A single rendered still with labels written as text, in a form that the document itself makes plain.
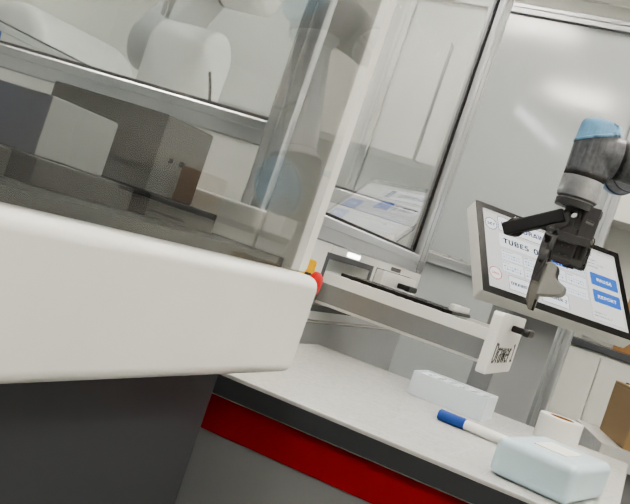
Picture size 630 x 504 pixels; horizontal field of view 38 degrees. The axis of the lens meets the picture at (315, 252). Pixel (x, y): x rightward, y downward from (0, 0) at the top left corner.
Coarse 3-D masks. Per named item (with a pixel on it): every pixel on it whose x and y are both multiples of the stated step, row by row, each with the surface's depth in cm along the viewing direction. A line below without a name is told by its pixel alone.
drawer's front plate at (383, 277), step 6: (378, 270) 195; (384, 270) 198; (378, 276) 195; (384, 276) 196; (390, 276) 200; (396, 276) 204; (402, 276) 209; (378, 282) 195; (384, 282) 197; (390, 282) 201; (396, 282) 206; (402, 282) 210; (408, 282) 215; (414, 282) 220; (396, 288) 207
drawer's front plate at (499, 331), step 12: (492, 324) 154; (504, 324) 157; (516, 324) 170; (492, 336) 154; (504, 336) 161; (516, 336) 175; (492, 348) 154; (516, 348) 180; (480, 360) 154; (492, 360) 157; (480, 372) 154; (492, 372) 162
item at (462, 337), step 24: (336, 288) 166; (360, 288) 165; (360, 312) 164; (384, 312) 162; (408, 312) 161; (432, 312) 160; (408, 336) 161; (432, 336) 159; (456, 336) 158; (480, 336) 156
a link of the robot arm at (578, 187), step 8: (568, 176) 163; (576, 176) 162; (584, 176) 162; (560, 184) 165; (568, 184) 163; (576, 184) 162; (584, 184) 162; (592, 184) 162; (600, 184) 163; (560, 192) 164; (568, 192) 163; (576, 192) 162; (584, 192) 162; (592, 192) 162; (600, 192) 163; (584, 200) 162; (592, 200) 162
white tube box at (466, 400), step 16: (416, 384) 143; (432, 384) 142; (448, 384) 141; (464, 384) 148; (432, 400) 141; (448, 400) 141; (464, 400) 140; (480, 400) 139; (496, 400) 145; (480, 416) 138
